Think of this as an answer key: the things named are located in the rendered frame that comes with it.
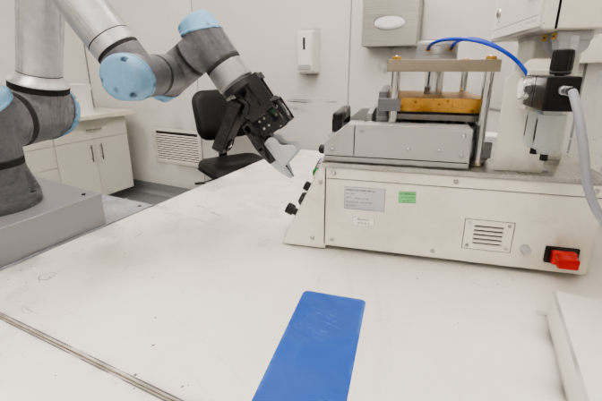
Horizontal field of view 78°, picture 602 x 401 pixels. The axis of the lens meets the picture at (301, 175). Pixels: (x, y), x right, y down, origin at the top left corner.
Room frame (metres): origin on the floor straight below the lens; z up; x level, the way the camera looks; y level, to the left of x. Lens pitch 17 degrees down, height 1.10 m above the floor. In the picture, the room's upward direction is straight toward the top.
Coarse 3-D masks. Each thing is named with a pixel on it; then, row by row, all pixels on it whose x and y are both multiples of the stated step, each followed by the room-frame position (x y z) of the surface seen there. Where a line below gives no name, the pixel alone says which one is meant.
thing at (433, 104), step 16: (432, 80) 0.76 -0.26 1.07; (400, 96) 0.73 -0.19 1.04; (416, 96) 0.73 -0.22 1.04; (432, 96) 0.73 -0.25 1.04; (448, 96) 0.73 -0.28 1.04; (464, 96) 0.73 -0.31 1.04; (400, 112) 0.70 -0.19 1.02; (416, 112) 0.69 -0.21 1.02; (432, 112) 0.68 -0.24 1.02; (448, 112) 0.67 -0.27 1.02; (464, 112) 0.67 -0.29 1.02
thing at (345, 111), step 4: (340, 108) 0.82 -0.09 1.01; (344, 108) 0.82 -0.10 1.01; (348, 108) 0.86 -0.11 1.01; (336, 112) 0.76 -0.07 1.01; (340, 112) 0.76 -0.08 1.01; (344, 112) 0.79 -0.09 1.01; (348, 112) 0.86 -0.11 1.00; (332, 116) 0.75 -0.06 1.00; (336, 116) 0.75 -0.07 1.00; (340, 116) 0.75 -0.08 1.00; (344, 116) 0.78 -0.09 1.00; (348, 116) 0.88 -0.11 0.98; (332, 120) 0.75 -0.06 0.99; (336, 120) 0.75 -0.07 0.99; (340, 120) 0.75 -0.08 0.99; (344, 120) 0.79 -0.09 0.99; (348, 120) 0.88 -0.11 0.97; (332, 124) 0.75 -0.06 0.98; (336, 124) 0.75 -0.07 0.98; (340, 124) 0.75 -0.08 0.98; (332, 128) 0.75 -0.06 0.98; (336, 128) 0.75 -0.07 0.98; (340, 128) 0.75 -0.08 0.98
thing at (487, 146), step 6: (372, 108) 0.82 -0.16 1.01; (372, 114) 0.73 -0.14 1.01; (354, 120) 0.92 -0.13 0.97; (360, 120) 0.92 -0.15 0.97; (372, 120) 0.74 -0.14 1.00; (342, 126) 0.82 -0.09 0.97; (486, 138) 0.68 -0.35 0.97; (486, 144) 0.65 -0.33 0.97; (492, 144) 0.65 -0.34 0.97; (486, 150) 0.65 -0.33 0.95; (486, 156) 0.65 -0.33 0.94
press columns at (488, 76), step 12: (396, 72) 0.67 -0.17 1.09; (468, 72) 0.87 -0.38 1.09; (492, 72) 0.63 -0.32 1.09; (396, 84) 0.67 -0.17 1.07; (492, 84) 0.63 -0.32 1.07; (396, 96) 0.67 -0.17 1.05; (480, 108) 0.63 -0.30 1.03; (396, 120) 0.67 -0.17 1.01; (480, 120) 0.63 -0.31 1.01; (480, 132) 0.63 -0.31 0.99; (480, 144) 0.63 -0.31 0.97; (480, 156) 0.63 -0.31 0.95
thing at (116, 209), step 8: (104, 200) 0.94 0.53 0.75; (112, 200) 0.94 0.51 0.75; (120, 200) 0.94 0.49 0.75; (128, 200) 0.94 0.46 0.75; (104, 208) 0.89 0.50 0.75; (112, 208) 0.89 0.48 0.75; (120, 208) 0.89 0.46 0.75; (128, 208) 0.89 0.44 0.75; (136, 208) 0.89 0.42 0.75; (144, 208) 0.89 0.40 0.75; (112, 216) 0.83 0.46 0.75; (120, 216) 0.83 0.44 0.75; (128, 216) 0.84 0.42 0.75; (88, 232) 0.74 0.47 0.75; (72, 240) 0.71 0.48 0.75; (48, 248) 0.67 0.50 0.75; (32, 256) 0.64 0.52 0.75
